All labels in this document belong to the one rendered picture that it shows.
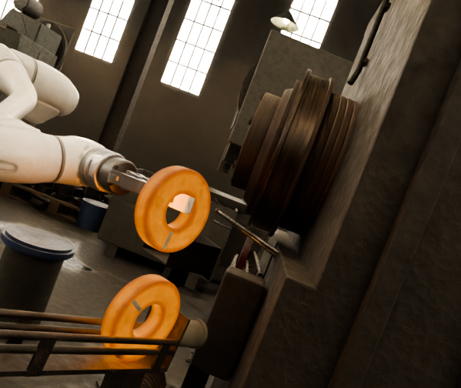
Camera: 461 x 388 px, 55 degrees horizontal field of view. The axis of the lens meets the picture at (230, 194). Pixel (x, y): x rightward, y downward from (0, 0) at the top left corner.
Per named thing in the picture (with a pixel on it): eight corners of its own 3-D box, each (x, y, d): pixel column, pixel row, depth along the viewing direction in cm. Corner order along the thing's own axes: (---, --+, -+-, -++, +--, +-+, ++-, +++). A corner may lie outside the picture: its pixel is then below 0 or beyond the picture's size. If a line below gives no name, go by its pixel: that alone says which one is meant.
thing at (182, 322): (166, 372, 84) (191, 319, 84) (165, 372, 83) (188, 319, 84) (143, 351, 88) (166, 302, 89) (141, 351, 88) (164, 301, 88)
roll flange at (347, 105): (294, 239, 149) (346, 107, 147) (309, 262, 102) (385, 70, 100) (266, 228, 150) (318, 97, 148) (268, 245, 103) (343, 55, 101)
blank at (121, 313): (134, 376, 81) (123, 366, 83) (190, 310, 88) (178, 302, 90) (96, 336, 70) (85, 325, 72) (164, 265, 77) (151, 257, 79)
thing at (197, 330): (200, 354, 91) (212, 327, 92) (172, 353, 84) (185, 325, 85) (181, 339, 95) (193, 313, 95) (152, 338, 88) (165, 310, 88)
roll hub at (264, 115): (248, 191, 140) (280, 108, 139) (244, 192, 113) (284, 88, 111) (231, 184, 141) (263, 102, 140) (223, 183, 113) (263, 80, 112)
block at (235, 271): (233, 371, 108) (269, 280, 107) (231, 386, 100) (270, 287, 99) (193, 354, 109) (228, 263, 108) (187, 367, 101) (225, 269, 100)
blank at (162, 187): (222, 187, 86) (210, 182, 88) (170, 155, 74) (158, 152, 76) (189, 260, 85) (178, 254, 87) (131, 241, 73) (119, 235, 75)
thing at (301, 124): (266, 228, 150) (318, 97, 148) (268, 245, 103) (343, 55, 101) (248, 220, 150) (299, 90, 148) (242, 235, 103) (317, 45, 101)
